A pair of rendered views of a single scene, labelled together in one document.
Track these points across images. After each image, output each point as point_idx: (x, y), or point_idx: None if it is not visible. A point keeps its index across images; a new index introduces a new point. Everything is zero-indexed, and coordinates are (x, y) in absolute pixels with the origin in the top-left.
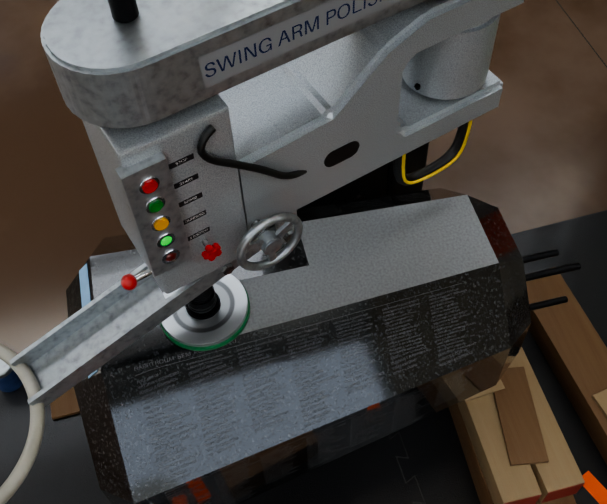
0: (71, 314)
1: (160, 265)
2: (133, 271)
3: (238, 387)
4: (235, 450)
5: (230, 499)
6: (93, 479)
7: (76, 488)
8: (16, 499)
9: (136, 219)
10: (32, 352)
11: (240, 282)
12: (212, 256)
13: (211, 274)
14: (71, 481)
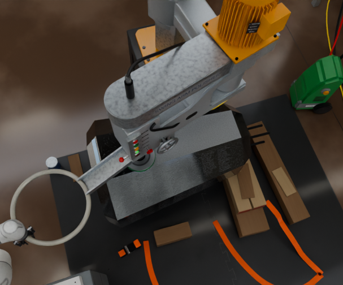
0: (90, 156)
1: (134, 157)
2: (117, 149)
3: (151, 182)
4: (150, 202)
5: (146, 214)
6: (91, 203)
7: (86, 207)
8: (64, 211)
9: (129, 149)
10: (83, 176)
11: None
12: (150, 152)
13: None
14: (83, 204)
